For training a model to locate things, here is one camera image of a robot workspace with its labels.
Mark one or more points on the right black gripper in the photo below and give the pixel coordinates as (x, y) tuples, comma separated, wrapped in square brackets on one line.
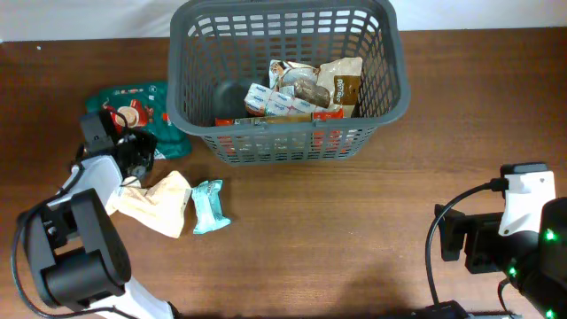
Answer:
[(449, 232)]

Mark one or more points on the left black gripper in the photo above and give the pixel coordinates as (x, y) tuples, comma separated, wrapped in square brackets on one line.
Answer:
[(139, 151)]

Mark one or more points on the green Nescafe coffee bag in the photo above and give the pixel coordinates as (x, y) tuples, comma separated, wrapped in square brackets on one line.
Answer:
[(144, 107)]

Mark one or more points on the dark grey plastic basket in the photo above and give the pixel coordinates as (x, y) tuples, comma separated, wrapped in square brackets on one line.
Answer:
[(218, 49)]

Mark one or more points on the Kleenex tissue multipack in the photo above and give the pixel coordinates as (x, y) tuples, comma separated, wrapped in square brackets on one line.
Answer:
[(263, 101)]

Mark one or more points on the orange spaghetti packet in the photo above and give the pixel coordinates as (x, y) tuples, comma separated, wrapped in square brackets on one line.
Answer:
[(274, 119)]

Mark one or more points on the brown white pastry bag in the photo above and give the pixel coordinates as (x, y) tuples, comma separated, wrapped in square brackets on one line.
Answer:
[(332, 86)]

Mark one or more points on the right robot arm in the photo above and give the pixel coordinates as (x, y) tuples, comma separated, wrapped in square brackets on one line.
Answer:
[(533, 261)]

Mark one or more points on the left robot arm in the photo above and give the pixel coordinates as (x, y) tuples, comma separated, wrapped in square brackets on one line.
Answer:
[(75, 255)]

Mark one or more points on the beige crumpled snack bag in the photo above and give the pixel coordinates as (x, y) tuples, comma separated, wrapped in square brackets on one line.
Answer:
[(160, 208)]

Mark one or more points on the mint green snack packet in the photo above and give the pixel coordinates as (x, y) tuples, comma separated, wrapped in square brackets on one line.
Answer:
[(207, 204)]

